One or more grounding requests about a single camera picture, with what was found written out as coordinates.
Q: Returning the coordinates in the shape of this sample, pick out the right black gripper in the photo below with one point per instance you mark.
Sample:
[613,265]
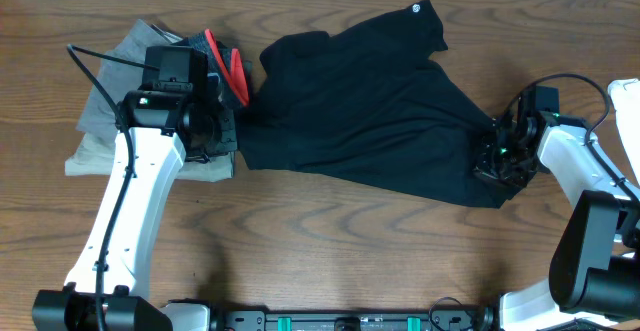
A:
[482,167]

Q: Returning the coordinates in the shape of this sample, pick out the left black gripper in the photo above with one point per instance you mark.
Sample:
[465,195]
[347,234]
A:
[229,137]

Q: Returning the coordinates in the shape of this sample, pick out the black t-shirt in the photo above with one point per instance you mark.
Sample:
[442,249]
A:
[371,106]

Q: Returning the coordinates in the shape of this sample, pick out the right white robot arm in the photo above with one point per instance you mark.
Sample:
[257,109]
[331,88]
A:
[587,287]

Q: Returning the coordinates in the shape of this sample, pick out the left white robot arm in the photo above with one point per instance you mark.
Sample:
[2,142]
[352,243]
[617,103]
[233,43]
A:
[108,287]

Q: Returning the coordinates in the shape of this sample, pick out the black shorts red waistband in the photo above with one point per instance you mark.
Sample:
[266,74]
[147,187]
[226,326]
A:
[225,62]

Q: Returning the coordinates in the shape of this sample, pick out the grey folded shorts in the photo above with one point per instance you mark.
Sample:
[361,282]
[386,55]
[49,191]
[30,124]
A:
[95,153]

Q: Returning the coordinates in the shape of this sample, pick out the white garment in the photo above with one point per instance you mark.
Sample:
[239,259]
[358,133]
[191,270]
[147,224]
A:
[624,95]

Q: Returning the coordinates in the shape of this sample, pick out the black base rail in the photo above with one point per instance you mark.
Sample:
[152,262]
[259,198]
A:
[439,318]

